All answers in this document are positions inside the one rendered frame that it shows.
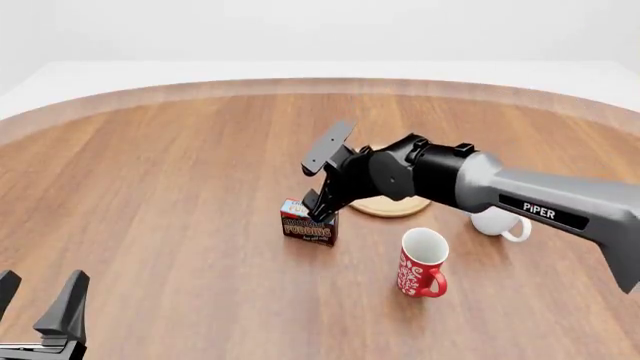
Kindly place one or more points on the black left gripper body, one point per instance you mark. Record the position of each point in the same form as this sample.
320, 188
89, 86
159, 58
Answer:
35, 350

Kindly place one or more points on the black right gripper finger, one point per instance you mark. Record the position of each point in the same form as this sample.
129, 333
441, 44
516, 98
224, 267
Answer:
324, 213
311, 200

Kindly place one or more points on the red mug white pattern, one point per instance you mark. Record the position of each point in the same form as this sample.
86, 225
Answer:
417, 270

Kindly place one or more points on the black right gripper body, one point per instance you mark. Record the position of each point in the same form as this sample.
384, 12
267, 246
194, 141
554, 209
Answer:
347, 180

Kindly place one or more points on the round tan wooden plate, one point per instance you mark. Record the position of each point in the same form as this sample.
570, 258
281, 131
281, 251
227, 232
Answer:
392, 210

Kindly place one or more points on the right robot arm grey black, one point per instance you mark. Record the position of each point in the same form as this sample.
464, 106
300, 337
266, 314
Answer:
525, 187

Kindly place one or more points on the chocolate pudding box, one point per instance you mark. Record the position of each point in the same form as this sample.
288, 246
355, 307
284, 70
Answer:
307, 230

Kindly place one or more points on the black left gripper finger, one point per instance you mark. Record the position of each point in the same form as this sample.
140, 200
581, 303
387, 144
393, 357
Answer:
7, 288
65, 311

